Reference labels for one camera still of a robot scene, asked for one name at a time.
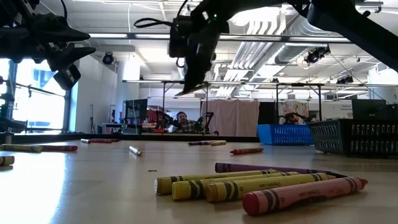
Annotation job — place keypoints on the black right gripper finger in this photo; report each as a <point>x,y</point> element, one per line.
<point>207,67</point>
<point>193,77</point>

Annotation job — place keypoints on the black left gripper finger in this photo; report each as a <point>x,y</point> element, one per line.
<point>71,56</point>
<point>62,31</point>

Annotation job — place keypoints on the blue plastic basket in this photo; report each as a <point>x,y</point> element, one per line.
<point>284,135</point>

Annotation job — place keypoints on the background black robot arm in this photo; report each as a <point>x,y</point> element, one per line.
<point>163,119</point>
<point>203,119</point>

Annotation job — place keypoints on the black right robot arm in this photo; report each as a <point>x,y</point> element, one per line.
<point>357,28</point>

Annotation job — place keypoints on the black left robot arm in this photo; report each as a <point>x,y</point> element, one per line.
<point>12,9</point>

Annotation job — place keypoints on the black ceiling spotlight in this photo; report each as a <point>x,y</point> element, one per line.
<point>108,59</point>

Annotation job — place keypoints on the black slanted bar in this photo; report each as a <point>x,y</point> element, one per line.
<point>40,89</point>

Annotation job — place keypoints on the person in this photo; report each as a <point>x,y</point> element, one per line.
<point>185,124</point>

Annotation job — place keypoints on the long ceiling light bar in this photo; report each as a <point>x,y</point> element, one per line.
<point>124,36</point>

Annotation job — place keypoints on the window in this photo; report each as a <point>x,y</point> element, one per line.
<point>40,105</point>

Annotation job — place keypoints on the beige curtain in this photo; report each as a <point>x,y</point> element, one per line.
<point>236,118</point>

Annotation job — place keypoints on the black computer monitor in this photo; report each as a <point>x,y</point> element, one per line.
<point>136,109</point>

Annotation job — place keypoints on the background desk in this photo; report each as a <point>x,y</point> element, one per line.
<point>112,125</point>

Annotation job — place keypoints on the floral patterned cloth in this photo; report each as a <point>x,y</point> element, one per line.
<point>295,107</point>

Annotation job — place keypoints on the black ceiling track light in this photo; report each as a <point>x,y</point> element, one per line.
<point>345,80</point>
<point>315,56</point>

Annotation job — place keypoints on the black plastic basket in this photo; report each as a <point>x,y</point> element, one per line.
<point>329,137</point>

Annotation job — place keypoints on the black equipment case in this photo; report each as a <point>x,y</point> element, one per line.
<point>368,109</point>

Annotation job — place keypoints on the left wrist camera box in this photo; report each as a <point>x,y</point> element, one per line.
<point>66,77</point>

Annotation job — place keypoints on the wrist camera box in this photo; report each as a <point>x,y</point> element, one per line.
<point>180,37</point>
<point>66,77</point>

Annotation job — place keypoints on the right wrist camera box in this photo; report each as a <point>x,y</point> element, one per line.
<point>180,37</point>

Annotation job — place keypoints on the black metal frame stand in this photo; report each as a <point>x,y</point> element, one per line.
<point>319,102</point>
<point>163,102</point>

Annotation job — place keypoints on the black aluminium table frame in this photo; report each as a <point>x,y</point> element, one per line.
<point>155,137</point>

